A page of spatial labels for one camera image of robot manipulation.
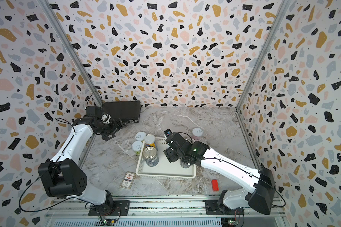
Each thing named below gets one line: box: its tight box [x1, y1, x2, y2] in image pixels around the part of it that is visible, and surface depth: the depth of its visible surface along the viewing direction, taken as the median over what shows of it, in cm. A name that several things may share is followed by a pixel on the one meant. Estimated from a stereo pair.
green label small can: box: [131, 140, 144, 155], surface depth 94 cm
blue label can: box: [142, 146, 160, 167], surface depth 85 cm
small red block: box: [211, 179, 220, 192], surface depth 83 cm
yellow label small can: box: [134, 131, 147, 141], surface depth 99 cm
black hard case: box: [103, 100, 142, 123], surface depth 123 cm
